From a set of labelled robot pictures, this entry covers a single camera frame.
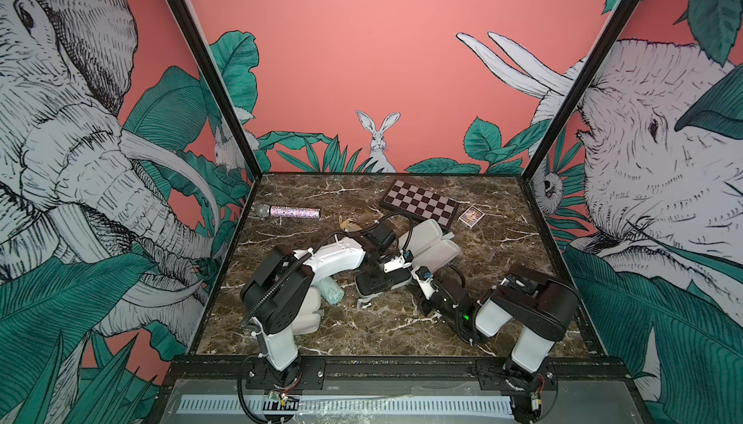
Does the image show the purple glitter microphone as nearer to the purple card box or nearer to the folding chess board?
the folding chess board

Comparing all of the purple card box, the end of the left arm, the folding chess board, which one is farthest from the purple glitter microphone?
the purple card box

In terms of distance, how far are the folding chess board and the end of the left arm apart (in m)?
0.30

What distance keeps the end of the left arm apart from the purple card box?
403 mm

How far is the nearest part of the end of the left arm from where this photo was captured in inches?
29.3

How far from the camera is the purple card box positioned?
106 centimetres

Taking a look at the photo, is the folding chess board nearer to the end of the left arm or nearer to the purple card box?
the purple card box

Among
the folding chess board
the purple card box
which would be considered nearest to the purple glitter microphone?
the folding chess board

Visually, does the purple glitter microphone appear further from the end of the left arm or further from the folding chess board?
the end of the left arm

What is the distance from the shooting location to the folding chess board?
1.07 meters

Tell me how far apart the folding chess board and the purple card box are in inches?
1.5

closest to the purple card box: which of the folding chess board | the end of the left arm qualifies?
the folding chess board
